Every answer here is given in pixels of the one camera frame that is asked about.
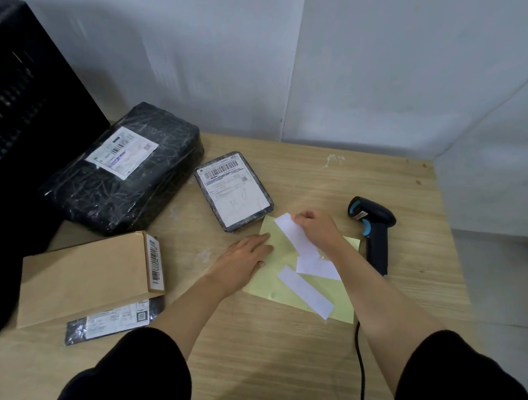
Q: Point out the black blue barcode scanner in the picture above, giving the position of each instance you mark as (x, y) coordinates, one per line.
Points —
(378, 245)

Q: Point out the person's right hand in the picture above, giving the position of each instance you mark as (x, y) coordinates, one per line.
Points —
(323, 234)

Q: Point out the large black parcel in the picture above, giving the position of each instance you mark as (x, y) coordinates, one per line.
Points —
(159, 179)

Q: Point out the person's left forearm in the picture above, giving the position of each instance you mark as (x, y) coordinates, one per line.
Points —
(190, 312)

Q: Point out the grey labelled parcel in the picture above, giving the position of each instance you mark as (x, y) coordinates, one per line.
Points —
(238, 198)

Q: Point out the small black parcel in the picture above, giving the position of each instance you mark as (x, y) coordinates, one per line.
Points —
(112, 319)

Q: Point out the yellow sticker backing sheet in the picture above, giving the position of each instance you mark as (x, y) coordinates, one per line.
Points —
(267, 284)

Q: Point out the person's left hand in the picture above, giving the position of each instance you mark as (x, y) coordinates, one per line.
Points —
(240, 261)

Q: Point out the person's right forearm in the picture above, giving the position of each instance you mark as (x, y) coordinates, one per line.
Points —
(375, 306)

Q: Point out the black plastic crate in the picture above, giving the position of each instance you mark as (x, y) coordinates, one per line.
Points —
(49, 106)

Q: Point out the cardboard box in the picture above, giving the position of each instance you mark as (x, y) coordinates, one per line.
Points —
(85, 281)

